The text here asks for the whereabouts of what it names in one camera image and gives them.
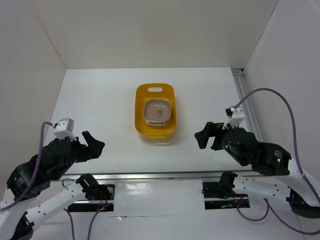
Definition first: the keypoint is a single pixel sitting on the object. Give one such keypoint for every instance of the brown plate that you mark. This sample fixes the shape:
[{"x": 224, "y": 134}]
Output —
[{"x": 157, "y": 112}]

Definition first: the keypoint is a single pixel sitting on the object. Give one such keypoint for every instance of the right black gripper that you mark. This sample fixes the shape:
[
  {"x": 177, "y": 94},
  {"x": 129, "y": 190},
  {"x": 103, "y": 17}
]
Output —
[{"x": 210, "y": 129}]

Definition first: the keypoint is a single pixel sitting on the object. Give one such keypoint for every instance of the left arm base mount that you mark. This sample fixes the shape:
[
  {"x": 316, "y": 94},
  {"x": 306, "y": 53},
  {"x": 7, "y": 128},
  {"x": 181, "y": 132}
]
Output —
[{"x": 103, "y": 200}]

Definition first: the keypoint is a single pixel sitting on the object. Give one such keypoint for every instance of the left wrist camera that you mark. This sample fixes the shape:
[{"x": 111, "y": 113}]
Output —
[{"x": 64, "y": 129}]

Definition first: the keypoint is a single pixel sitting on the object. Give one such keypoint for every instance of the aluminium rail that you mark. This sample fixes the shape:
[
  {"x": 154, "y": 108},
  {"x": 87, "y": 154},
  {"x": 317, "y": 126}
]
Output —
[
  {"x": 157, "y": 175},
  {"x": 250, "y": 116}
]

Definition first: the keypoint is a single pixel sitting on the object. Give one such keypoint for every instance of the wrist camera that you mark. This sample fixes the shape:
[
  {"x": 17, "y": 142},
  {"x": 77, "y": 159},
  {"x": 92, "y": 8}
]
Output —
[
  {"x": 235, "y": 117},
  {"x": 64, "y": 129}
]

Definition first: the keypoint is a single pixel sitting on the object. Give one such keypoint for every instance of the aluminium rail right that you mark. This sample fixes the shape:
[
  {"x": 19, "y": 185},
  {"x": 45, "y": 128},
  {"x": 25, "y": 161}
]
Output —
[{"x": 250, "y": 116}]

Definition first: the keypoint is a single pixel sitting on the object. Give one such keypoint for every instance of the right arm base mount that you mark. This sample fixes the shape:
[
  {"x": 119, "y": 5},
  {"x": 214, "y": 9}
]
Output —
[{"x": 215, "y": 199}]

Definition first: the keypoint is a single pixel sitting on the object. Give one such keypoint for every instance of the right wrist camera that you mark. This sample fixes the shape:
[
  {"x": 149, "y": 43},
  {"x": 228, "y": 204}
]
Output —
[{"x": 235, "y": 117}]

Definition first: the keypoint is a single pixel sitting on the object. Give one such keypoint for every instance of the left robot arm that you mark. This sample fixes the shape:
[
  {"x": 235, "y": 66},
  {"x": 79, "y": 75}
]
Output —
[{"x": 28, "y": 180}]

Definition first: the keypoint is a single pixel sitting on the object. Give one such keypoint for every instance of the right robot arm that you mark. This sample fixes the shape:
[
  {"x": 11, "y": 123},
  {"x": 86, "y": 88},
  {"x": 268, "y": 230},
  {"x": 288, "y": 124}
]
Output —
[{"x": 266, "y": 159}]

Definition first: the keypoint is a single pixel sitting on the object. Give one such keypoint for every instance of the aluminium rail front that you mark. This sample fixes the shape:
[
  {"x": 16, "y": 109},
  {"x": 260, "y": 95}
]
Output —
[{"x": 157, "y": 175}]

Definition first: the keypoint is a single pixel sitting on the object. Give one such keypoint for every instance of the yellow plastic bin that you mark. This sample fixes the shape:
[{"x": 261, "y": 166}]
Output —
[{"x": 155, "y": 91}]

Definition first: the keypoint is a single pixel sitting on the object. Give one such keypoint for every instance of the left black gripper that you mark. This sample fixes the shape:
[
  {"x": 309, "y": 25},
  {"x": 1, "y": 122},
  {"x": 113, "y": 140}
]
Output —
[{"x": 95, "y": 147}]

